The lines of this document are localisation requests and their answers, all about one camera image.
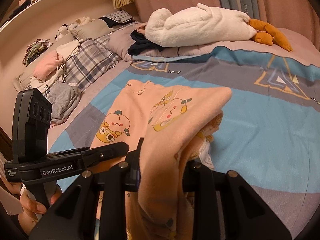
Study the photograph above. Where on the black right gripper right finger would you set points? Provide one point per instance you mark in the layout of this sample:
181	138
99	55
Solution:
227	207

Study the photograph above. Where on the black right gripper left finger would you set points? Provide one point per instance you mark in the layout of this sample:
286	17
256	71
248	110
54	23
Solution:
94	204

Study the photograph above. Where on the pink cartoon print garment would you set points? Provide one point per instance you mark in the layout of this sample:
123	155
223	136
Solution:
176	125

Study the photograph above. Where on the grey folded clothing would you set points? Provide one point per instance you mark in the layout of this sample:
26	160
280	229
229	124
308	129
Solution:
64	98

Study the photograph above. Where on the pink folded clothing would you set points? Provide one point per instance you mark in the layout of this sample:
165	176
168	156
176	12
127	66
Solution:
47	65

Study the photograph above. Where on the white striped clothing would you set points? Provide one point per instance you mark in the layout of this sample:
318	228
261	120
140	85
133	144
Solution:
66	51

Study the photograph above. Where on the dark navy clothing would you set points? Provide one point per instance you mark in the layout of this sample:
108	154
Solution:
141	44

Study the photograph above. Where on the person's left hand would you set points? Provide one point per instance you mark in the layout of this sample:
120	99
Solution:
26	220

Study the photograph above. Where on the blue grey patterned bed sheet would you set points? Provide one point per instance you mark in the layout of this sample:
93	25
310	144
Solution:
270	128

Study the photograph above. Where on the green patterned cloth bundle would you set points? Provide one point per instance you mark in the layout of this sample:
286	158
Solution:
35	49

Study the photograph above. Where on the plaid grey pillow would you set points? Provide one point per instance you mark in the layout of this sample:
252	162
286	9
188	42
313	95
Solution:
93	59

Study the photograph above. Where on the small plush toys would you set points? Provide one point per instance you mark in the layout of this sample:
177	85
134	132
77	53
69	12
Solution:
68	28

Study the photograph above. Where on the striped small pillow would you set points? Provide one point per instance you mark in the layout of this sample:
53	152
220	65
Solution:
116	18

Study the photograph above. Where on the white plush goose toy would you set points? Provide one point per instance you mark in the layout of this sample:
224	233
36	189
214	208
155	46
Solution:
202	24

